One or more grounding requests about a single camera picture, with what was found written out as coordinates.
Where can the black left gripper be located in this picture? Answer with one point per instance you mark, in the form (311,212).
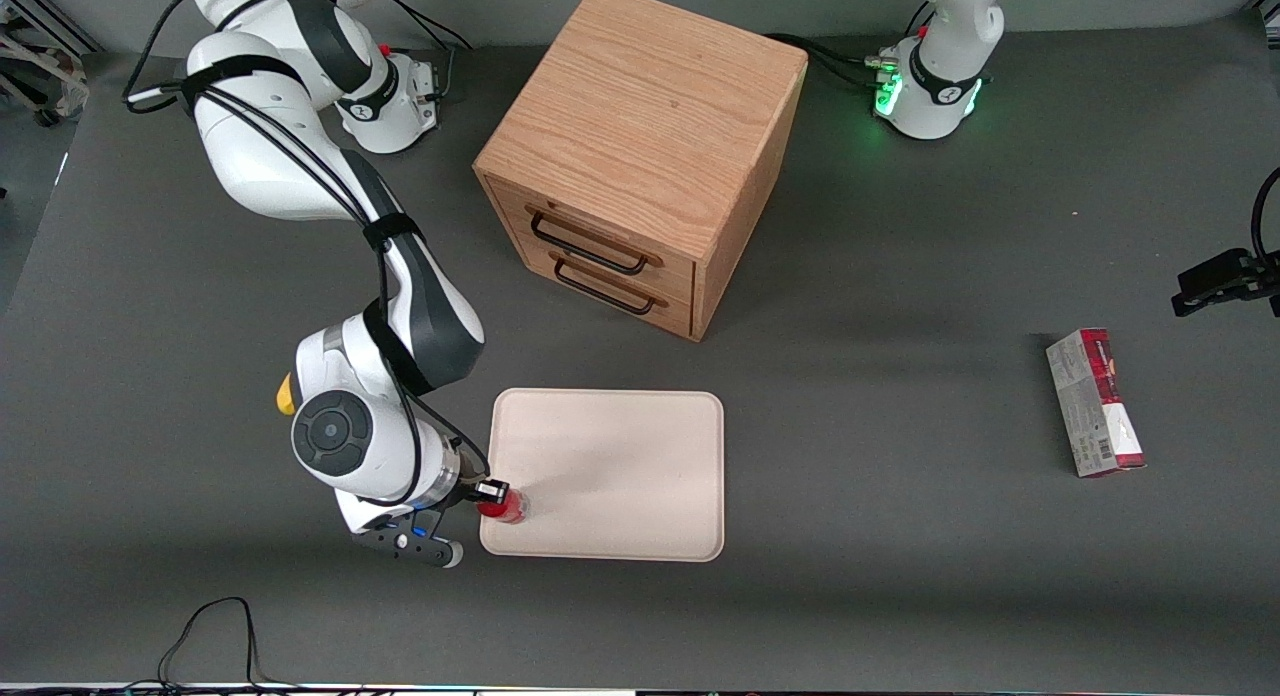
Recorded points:
(1222,279)

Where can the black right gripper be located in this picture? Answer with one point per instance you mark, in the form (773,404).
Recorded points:
(470,488)

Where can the red coke bottle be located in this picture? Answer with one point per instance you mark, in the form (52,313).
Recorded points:
(510,511)

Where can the beige plastic tray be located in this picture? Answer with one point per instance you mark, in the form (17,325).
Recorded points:
(610,474)

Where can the red and grey carton box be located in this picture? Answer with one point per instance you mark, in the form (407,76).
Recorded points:
(1095,401)

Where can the yellow lemon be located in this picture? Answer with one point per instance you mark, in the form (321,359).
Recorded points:
(285,396)

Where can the wooden drawer front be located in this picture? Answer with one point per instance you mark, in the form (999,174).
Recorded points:
(640,311)
(600,231)

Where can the wooden drawer cabinet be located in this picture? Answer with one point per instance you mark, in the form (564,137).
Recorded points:
(650,106)

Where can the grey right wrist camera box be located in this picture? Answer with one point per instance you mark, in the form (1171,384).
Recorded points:
(410,544)

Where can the metal frame structure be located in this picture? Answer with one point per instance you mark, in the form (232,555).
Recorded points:
(40,66)

